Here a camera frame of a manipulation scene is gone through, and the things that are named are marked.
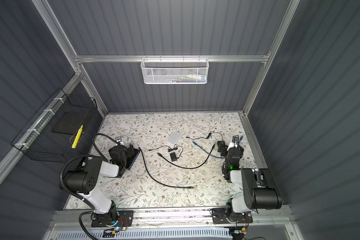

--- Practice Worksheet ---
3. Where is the white flat box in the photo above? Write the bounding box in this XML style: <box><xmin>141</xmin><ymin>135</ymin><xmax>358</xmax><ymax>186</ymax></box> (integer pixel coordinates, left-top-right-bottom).
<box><xmin>167</xmin><ymin>132</ymin><xmax>182</xmax><ymax>145</ymax></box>

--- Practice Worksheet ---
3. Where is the small black power adapter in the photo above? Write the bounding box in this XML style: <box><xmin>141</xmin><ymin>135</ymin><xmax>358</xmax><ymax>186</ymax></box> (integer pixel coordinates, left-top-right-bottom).
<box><xmin>170</xmin><ymin>153</ymin><xmax>178</xmax><ymax>162</ymax></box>

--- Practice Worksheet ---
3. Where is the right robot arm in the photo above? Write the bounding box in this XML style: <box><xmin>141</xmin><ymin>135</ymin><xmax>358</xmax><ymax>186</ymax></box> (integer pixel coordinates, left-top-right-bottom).
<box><xmin>222</xmin><ymin>147</ymin><xmax>283</xmax><ymax>223</ymax></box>

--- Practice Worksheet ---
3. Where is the black wire wall basket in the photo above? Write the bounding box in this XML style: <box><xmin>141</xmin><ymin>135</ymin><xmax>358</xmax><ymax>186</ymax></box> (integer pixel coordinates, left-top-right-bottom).
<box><xmin>11</xmin><ymin>88</ymin><xmax>99</xmax><ymax>163</ymax></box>

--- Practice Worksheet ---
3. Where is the black pad in basket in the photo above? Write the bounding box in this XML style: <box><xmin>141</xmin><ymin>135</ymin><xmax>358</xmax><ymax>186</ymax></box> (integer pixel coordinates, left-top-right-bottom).
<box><xmin>52</xmin><ymin>112</ymin><xmax>90</xmax><ymax>135</ymax></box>

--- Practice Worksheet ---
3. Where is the white ventilated cable duct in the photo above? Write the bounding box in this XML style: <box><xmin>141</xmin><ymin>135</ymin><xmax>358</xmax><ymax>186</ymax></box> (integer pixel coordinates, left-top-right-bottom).
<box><xmin>55</xmin><ymin>227</ymin><xmax>233</xmax><ymax>240</ymax></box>

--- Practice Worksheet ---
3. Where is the yellow item in basket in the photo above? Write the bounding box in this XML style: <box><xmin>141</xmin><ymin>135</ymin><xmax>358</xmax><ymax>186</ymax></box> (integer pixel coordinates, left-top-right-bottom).
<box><xmin>71</xmin><ymin>125</ymin><xmax>84</xmax><ymax>149</ymax></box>

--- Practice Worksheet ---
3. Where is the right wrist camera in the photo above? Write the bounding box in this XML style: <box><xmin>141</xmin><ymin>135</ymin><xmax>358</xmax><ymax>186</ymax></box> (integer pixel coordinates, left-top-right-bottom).
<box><xmin>232</xmin><ymin>135</ymin><xmax>240</xmax><ymax>145</ymax></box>

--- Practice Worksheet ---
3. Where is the long black cable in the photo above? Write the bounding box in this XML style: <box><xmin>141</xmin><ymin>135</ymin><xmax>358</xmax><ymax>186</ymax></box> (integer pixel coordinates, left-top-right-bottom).
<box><xmin>137</xmin><ymin>146</ymin><xmax>195</xmax><ymax>190</ymax></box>

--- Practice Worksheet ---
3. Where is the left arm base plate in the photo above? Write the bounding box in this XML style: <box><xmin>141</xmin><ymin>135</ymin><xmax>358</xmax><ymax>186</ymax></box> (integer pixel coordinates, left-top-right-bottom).
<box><xmin>91</xmin><ymin>211</ymin><xmax>134</xmax><ymax>228</ymax></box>

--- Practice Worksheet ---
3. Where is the black cable with plug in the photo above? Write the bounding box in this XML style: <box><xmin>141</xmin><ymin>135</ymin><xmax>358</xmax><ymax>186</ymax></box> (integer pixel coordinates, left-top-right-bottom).
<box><xmin>156</xmin><ymin>143</ymin><xmax>217</xmax><ymax>170</ymax></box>

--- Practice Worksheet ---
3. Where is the white mesh wall basket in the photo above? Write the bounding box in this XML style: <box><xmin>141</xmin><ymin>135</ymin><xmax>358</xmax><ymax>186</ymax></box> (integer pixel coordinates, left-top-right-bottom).
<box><xmin>141</xmin><ymin>59</ymin><xmax>210</xmax><ymax>85</ymax></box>

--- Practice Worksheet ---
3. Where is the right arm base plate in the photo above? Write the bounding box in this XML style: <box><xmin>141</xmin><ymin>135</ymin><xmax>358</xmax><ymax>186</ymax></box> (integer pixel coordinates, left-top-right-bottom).
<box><xmin>209</xmin><ymin>208</ymin><xmax>253</xmax><ymax>225</ymax></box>

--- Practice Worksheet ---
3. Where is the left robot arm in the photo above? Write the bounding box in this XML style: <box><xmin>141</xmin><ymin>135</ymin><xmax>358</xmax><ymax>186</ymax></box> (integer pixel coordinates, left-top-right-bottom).
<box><xmin>60</xmin><ymin>134</ymin><xmax>127</xmax><ymax>227</ymax></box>

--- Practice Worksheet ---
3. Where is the blue ethernet cable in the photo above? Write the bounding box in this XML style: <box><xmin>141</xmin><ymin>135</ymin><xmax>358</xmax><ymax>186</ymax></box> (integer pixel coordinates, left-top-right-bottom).
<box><xmin>192</xmin><ymin>135</ymin><xmax>244</xmax><ymax>159</ymax></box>

